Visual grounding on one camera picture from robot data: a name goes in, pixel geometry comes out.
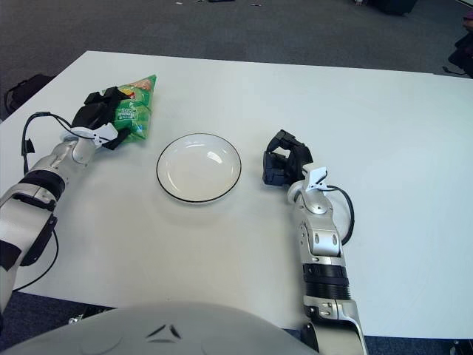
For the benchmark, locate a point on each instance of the person in purple clothes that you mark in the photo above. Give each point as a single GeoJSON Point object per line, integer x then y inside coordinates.
{"type": "Point", "coordinates": [468, 18]}

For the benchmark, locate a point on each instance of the green chips snack bag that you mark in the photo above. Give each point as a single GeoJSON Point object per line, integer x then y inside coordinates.
{"type": "Point", "coordinates": [136, 111]}

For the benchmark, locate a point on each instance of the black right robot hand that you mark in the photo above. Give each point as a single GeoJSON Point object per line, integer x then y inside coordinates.
{"type": "Point", "coordinates": [295, 162]}

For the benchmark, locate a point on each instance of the dark suitcase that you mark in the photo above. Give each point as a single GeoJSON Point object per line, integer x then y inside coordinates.
{"type": "Point", "coordinates": [397, 5]}

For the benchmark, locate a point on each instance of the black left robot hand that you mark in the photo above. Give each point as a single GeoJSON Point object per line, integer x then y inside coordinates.
{"type": "Point", "coordinates": [92, 114]}

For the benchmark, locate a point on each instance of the black bag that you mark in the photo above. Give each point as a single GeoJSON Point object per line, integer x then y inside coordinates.
{"type": "Point", "coordinates": [29, 88]}

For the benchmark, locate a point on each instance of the metal caster wheel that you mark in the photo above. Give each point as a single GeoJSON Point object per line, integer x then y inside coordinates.
{"type": "Point", "coordinates": [462, 347]}

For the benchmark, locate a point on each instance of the grey robot torso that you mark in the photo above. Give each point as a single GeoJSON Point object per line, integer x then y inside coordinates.
{"type": "Point", "coordinates": [166, 333]}

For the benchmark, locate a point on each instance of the white plate black rim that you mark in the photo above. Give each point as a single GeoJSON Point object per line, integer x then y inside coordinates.
{"type": "Point", "coordinates": [199, 168]}

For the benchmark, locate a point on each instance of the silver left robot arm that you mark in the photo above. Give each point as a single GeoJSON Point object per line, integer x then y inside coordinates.
{"type": "Point", "coordinates": [44, 177]}

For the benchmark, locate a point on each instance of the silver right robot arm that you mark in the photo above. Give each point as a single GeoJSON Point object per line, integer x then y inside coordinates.
{"type": "Point", "coordinates": [325, 236]}

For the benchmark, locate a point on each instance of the shiny metal bracket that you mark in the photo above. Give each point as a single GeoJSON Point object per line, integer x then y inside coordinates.
{"type": "Point", "coordinates": [75, 318]}

